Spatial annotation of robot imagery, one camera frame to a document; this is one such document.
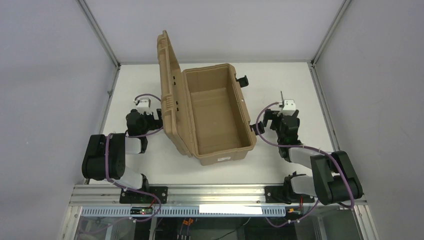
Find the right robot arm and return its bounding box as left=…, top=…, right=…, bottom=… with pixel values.
left=254, top=108, right=364, bottom=209

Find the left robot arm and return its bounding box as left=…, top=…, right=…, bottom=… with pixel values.
left=81, top=108, right=163, bottom=193

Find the tan plastic toolbox bin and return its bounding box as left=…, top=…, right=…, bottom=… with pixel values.
left=182, top=63, right=257, bottom=166

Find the white label on bin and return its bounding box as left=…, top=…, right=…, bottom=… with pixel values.
left=217, top=156, right=232, bottom=162

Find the black front toolbox latch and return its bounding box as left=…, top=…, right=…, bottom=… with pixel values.
left=250, top=121, right=265, bottom=136

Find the black toolbox latch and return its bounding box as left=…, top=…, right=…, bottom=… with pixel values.
left=236, top=75, right=249, bottom=88
left=250, top=121, right=265, bottom=136

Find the tan toolbox lid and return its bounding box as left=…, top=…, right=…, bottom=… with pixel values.
left=157, top=30, right=192, bottom=157

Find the black rear toolbox latch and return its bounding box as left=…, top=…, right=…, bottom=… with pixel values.
left=236, top=75, right=249, bottom=88

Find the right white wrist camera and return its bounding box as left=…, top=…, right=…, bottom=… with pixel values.
left=278, top=99, right=297, bottom=116

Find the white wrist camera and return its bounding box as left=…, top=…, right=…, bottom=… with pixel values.
left=135, top=97, right=152, bottom=115
left=278, top=99, right=297, bottom=116

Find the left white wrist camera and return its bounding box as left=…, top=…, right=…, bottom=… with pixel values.
left=135, top=97, right=152, bottom=115

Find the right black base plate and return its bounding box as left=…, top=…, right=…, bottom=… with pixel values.
left=264, top=185, right=315, bottom=205

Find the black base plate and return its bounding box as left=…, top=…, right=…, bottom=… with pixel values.
left=264, top=185, right=315, bottom=205
left=119, top=186, right=169, bottom=204

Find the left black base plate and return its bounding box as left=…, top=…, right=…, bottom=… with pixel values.
left=119, top=186, right=169, bottom=204

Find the aluminium front rail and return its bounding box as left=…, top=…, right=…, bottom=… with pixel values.
left=68, top=184, right=368, bottom=208

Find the slotted cable duct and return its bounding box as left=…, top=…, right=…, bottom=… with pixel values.
left=81, top=204, right=286, bottom=218

